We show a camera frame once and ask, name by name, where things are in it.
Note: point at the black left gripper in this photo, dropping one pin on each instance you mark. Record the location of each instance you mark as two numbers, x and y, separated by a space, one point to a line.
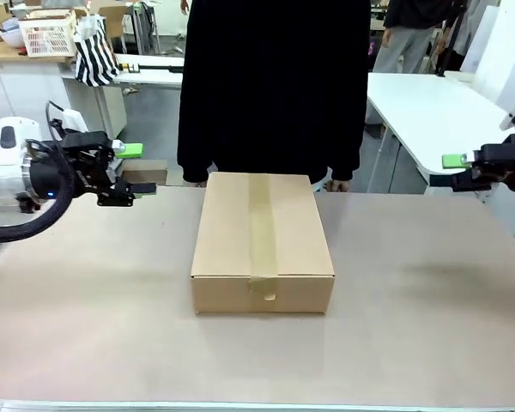
86 171

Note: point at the brown cardboard box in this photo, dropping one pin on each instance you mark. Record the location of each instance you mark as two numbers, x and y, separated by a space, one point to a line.
223 240

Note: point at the brown tape strip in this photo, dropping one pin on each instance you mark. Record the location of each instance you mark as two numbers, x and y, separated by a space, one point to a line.
262 223

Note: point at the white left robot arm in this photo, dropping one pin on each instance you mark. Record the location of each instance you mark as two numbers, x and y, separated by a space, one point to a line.
4 163

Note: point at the small cardboard box on floor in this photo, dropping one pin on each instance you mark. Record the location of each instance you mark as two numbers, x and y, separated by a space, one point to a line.
146 171

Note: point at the person's left hand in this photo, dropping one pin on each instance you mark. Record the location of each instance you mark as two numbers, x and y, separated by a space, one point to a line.
338 185

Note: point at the large white table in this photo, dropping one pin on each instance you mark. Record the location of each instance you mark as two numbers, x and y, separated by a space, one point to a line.
433 116

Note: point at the narrow white table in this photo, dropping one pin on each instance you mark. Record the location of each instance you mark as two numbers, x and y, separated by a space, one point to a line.
154 75

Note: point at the long black tool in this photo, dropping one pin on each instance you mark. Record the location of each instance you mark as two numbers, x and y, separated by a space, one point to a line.
154 68

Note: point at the black white striped bag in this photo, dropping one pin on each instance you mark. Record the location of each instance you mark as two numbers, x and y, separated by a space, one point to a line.
95 56

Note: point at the white board panel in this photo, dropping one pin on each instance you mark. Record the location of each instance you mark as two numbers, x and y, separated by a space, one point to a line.
498 51

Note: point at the white cabinet with wooden top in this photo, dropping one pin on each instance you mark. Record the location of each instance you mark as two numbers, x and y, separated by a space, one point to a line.
26 86

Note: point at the person in grey trousers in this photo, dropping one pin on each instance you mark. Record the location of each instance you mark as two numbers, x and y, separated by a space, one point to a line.
405 38

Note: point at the white plastic basket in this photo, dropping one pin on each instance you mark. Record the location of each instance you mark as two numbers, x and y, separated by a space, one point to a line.
47 38

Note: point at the wooden chair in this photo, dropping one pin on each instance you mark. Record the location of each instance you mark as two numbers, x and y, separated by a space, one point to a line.
111 17

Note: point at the person in black top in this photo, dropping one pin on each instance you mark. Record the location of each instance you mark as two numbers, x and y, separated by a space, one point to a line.
274 86

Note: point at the aluminium frame rail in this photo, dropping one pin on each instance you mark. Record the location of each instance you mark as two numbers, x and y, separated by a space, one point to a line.
257 407

